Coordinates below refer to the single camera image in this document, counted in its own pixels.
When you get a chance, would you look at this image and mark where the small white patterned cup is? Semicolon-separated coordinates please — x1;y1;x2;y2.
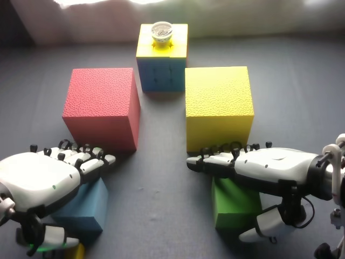
150;21;175;43

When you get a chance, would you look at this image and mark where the Rubik's puzzle cube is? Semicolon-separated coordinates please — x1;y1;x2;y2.
135;23;189;94

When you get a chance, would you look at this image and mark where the green foam cube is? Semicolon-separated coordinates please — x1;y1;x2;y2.
211;176;264;230

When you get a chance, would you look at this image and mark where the blue foam cube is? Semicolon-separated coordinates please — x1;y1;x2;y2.
52;176;110;240

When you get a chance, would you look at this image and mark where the small yellow block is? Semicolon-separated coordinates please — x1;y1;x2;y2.
64;242;86;259

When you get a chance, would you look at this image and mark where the large yellow textured cube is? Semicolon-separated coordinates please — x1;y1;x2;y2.
184;66;256;156

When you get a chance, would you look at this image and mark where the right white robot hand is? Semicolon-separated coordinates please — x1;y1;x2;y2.
185;140;324;243

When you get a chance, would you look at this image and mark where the large red textured cube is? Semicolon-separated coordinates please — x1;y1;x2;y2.
61;67;141;154

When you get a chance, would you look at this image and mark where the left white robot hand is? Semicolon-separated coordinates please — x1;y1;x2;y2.
0;139;116;257

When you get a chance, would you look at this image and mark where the grey table cloth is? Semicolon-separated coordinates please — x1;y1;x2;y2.
0;35;345;259

